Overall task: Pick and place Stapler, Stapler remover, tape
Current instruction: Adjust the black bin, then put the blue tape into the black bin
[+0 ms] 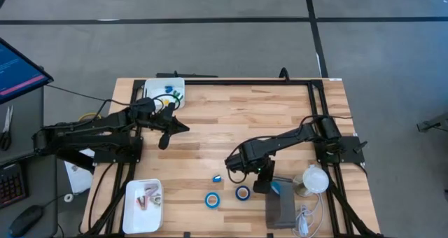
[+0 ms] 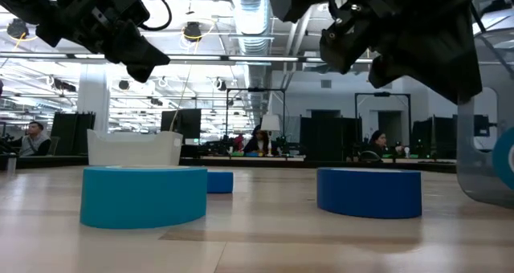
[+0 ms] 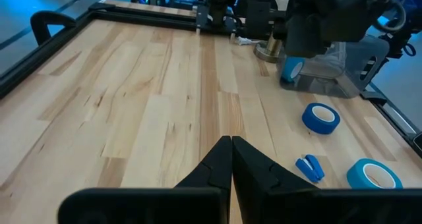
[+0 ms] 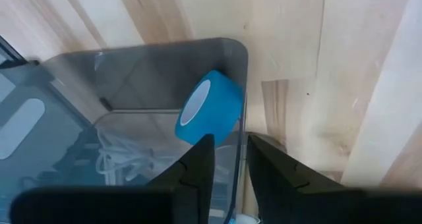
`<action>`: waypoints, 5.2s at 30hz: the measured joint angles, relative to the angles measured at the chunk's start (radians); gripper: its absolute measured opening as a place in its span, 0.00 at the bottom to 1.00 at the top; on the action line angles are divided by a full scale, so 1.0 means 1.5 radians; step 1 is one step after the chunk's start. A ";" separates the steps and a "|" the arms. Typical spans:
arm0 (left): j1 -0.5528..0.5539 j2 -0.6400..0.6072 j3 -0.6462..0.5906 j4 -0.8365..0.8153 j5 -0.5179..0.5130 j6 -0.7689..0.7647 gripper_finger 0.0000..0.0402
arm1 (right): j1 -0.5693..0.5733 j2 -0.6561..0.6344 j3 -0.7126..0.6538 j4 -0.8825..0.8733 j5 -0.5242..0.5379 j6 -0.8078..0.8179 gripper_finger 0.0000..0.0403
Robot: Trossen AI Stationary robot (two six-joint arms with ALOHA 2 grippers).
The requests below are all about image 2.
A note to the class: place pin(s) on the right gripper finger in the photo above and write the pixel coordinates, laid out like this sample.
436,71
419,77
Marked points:
437,64

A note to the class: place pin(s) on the white pillar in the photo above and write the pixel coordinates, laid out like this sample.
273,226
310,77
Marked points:
93,104

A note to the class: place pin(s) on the small white plastic bin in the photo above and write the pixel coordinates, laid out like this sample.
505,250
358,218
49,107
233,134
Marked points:
132,148

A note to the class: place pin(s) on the black partition panel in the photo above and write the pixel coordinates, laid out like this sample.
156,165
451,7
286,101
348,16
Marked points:
72,134
329,138

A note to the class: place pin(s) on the black gantry frame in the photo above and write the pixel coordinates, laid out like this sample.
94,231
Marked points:
381,94
257,90

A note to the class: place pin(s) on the person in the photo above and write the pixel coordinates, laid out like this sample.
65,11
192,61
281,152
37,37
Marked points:
36,142
260,142
377,145

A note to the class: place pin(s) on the white lamp shade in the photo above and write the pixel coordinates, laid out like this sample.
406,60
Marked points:
270,123

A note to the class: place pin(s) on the transparent grey plastic bin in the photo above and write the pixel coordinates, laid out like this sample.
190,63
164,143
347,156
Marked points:
474,176

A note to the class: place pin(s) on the silver ventilation duct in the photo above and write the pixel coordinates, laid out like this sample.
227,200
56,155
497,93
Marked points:
253,20

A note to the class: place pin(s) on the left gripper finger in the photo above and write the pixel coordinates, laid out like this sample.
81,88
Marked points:
128,58
146,50

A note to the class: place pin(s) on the dark blue tape roll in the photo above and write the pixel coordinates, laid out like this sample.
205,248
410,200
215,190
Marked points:
369,194

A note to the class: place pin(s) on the black table frame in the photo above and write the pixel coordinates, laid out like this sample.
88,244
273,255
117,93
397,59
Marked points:
289,162

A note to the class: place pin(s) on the light blue tape roll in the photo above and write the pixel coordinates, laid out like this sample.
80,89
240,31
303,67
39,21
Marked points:
504,160
142,200

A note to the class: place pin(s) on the wooden table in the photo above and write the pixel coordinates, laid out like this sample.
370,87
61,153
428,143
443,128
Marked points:
261,159

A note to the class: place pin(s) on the blue mini stapler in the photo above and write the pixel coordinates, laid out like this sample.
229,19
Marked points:
221,182

